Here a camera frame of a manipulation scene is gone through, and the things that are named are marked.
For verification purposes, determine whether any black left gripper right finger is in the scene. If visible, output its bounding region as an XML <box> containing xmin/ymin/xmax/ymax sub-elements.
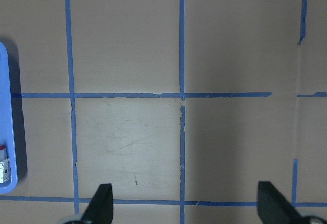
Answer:
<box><xmin>256</xmin><ymin>181</ymin><xmax>302</xmax><ymax>224</ymax></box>

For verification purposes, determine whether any white electrical module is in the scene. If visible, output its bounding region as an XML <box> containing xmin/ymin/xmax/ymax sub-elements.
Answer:
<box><xmin>0</xmin><ymin>145</ymin><xmax>11</xmax><ymax>184</ymax></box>

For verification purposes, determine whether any blue plastic tray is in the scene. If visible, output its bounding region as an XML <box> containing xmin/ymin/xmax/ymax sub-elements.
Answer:
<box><xmin>1</xmin><ymin>44</ymin><xmax>18</xmax><ymax>194</ymax></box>

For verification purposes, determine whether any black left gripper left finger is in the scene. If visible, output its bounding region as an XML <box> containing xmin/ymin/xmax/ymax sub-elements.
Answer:
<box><xmin>81</xmin><ymin>183</ymin><xmax>113</xmax><ymax>224</ymax></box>

